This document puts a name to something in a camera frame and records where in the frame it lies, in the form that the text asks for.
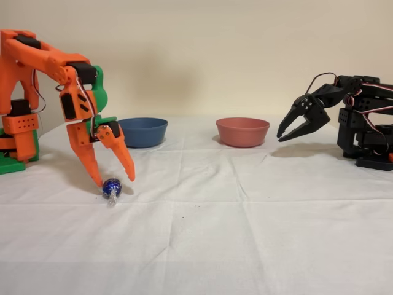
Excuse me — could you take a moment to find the blue foil candy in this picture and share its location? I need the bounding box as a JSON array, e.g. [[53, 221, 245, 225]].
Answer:
[[101, 177, 124, 210]]

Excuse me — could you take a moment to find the green robot arm base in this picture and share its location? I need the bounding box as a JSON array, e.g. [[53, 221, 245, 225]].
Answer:
[[0, 127, 41, 175]]

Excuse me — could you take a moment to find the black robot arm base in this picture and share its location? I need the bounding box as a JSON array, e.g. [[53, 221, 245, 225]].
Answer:
[[356, 155, 393, 171]]

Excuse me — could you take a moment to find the blue bowl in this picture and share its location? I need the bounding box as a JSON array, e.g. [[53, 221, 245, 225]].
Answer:
[[117, 117, 169, 149]]

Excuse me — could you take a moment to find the red bowl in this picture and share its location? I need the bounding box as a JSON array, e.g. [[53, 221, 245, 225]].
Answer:
[[215, 117, 271, 148]]

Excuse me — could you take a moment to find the white tablecloth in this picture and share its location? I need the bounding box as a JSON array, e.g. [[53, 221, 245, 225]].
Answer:
[[0, 115, 393, 295]]

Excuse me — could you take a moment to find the orange gripper servo cable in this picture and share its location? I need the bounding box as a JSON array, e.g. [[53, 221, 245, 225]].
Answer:
[[75, 76, 98, 138]]

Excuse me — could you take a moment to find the black gripper servo cable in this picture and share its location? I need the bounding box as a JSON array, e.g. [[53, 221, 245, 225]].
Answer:
[[305, 72, 338, 96]]

